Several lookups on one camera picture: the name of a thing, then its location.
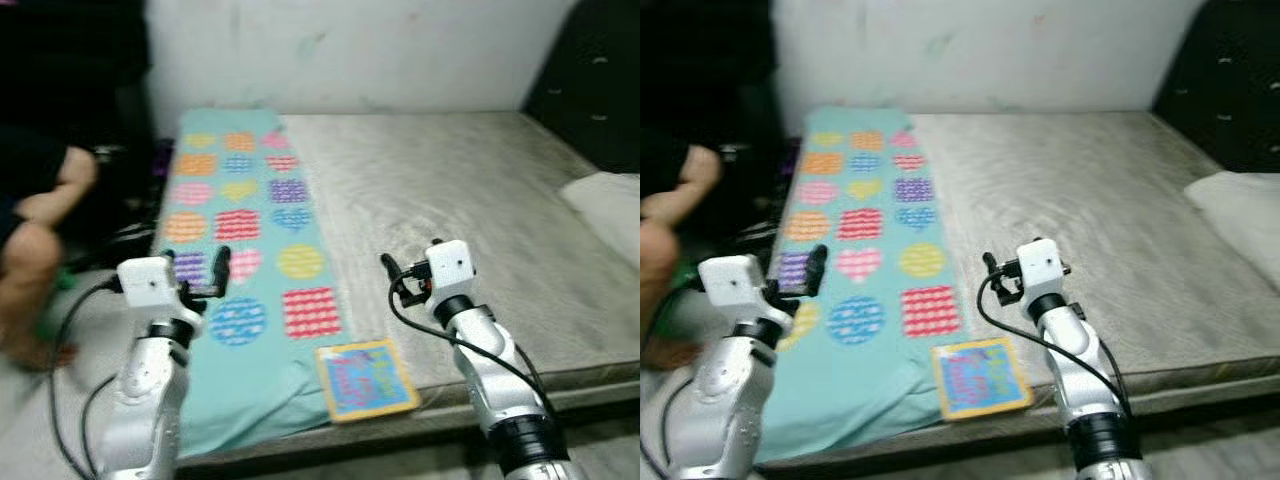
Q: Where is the colourful book with yellow border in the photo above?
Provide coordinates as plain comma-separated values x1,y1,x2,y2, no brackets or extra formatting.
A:
932,335,1036,421
315,338,423,424

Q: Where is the white quilted mattress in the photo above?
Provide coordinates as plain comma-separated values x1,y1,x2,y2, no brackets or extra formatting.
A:
150,108,641,471
760,108,1280,466

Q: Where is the teal blanket with colourful shapes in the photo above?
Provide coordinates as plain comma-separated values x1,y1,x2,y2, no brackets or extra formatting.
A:
755,105,961,466
150,107,346,459

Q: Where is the person in black shorts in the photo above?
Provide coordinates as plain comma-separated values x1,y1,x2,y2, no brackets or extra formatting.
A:
640,140,723,371
0,120,101,371

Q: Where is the white pillow with print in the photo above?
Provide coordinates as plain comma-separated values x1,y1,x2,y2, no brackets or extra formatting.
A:
1183,170,1280,266
558,172,641,266

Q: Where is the black bulky bag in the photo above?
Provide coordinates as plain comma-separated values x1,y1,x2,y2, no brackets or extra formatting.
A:
0,0,161,261
640,0,791,251

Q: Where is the black tufted headboard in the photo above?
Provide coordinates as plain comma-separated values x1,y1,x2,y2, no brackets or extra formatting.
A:
1150,0,1280,176
522,0,641,176

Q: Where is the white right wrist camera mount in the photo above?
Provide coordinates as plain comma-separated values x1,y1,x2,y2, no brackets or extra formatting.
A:
1017,237,1064,298
425,238,473,299

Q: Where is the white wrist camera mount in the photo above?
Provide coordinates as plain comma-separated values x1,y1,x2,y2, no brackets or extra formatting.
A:
117,255,181,309
425,238,473,299
1017,237,1064,298
697,253,766,311

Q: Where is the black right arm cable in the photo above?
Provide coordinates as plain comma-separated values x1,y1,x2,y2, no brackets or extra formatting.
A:
973,275,1136,421
387,280,561,431

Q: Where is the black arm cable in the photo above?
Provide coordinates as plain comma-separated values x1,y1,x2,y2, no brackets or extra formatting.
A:
47,280,126,480
973,275,1136,421
387,280,561,431
640,290,706,480

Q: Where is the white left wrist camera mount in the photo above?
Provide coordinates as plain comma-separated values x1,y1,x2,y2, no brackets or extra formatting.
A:
117,255,181,309
697,253,766,311

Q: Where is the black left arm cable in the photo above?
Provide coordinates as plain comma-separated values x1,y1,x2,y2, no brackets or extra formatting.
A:
47,280,126,480
640,290,706,480

